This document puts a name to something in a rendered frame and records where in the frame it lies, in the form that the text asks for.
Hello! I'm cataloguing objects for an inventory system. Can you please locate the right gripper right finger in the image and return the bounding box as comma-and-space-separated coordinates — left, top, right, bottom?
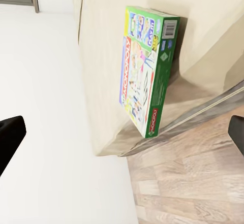
228, 115, 244, 156

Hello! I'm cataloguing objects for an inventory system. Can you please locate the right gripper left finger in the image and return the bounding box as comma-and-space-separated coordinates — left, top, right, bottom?
0, 115, 26, 176

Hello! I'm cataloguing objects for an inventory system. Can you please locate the board game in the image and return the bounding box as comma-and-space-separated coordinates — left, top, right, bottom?
119, 6, 180, 139

